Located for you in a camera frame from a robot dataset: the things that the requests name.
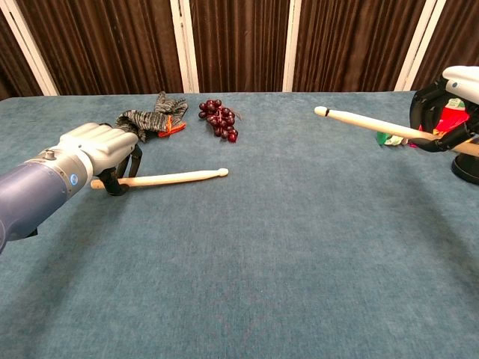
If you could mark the red tape roll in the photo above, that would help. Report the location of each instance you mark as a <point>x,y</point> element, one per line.
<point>454,117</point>

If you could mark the grey striped knit glove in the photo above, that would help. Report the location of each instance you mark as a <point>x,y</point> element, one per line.
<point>157,119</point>

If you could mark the dark red grape bunch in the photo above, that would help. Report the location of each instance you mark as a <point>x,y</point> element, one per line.
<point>221,119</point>

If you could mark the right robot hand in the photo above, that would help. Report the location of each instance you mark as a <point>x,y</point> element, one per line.
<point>466,80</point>

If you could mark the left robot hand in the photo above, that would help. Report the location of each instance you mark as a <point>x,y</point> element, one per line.
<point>105,144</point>

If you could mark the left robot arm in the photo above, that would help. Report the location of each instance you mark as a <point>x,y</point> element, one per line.
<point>33,194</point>

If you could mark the feather shuttlecock with green cap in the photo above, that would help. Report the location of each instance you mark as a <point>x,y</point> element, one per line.
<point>381,138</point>

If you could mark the brown curtain panel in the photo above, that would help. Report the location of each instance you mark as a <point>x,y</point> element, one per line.
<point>112,45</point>
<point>348,45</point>
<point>239,45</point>
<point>11,67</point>
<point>460,33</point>

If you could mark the black dome object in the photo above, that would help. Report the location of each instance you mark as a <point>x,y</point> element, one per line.
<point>466,170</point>

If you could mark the plain wooden drumstick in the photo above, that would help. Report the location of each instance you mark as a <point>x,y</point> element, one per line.
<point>176,177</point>

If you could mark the blue table cloth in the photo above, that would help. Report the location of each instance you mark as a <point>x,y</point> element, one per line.
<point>239,261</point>

